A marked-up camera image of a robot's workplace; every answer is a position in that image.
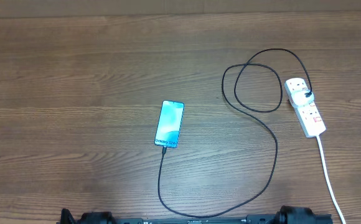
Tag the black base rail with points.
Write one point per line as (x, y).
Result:
(249, 219)

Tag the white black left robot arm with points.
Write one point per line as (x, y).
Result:
(87, 218)

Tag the black smartphone lit screen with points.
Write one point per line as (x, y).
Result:
(169, 124)

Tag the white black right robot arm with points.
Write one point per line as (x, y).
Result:
(294, 215)

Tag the white charger adapter plug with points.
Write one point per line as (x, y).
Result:
(301, 98)

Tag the white power strip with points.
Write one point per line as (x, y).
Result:
(309, 117)

